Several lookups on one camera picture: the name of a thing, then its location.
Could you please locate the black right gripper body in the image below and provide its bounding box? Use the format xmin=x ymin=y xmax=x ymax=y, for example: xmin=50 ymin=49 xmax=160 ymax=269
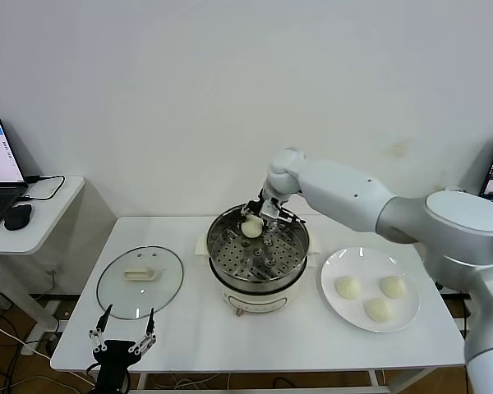
xmin=254 ymin=186 xmax=291 ymax=206

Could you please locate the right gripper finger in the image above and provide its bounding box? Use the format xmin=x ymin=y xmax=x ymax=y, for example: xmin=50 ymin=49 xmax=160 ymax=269
xmin=277 ymin=208 xmax=307 ymax=226
xmin=240 ymin=199 xmax=264 ymax=218

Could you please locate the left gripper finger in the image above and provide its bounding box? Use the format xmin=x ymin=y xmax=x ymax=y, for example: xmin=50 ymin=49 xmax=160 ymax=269
xmin=129 ymin=308 xmax=157 ymax=356
xmin=88 ymin=304 xmax=114 ymax=355

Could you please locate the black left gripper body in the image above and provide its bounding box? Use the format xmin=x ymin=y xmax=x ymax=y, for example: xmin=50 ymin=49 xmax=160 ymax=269
xmin=92 ymin=339 xmax=143 ymax=394

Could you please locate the white steamed baozi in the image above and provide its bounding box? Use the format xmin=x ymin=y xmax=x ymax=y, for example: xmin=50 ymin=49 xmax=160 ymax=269
xmin=241 ymin=216 xmax=265 ymax=239
xmin=364 ymin=297 xmax=396 ymax=323
xmin=335 ymin=275 xmax=362 ymax=300
xmin=380 ymin=275 xmax=408 ymax=299

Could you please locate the glass lid white handle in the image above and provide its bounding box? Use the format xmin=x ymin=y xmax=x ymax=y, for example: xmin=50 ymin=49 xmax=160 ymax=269
xmin=95 ymin=245 xmax=185 ymax=321

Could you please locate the stainless steel steamer basket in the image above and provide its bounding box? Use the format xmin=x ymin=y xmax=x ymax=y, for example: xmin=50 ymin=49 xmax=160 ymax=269
xmin=206 ymin=201 xmax=310 ymax=291

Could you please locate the white floor power strip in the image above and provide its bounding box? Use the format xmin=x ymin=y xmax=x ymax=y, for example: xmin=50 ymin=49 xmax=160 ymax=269
xmin=44 ymin=300 xmax=71 ymax=322

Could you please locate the white round plate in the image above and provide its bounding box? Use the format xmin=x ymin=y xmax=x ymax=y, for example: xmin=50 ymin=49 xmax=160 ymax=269
xmin=320 ymin=245 xmax=421 ymax=333

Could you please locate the white electric cooker pot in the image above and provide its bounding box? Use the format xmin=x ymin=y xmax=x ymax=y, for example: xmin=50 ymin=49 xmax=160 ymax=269
xmin=194 ymin=231 xmax=322 ymax=318

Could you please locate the black computer mouse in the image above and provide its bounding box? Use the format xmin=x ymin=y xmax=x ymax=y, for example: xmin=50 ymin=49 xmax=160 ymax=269
xmin=3 ymin=204 xmax=33 ymax=231

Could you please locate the open laptop white screen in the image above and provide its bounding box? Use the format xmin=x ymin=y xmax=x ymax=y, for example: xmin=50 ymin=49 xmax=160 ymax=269
xmin=0 ymin=117 xmax=29 ymax=241

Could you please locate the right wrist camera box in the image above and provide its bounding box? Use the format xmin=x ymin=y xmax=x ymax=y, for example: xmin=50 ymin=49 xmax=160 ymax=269
xmin=259 ymin=199 xmax=281 ymax=220

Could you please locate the white floor cable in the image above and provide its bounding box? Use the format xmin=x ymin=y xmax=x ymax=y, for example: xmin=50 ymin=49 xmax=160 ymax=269
xmin=0 ymin=315 xmax=53 ymax=362

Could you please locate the black laptop charger cable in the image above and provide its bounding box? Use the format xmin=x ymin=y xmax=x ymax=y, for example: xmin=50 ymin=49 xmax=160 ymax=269
xmin=16 ymin=175 xmax=66 ymax=203

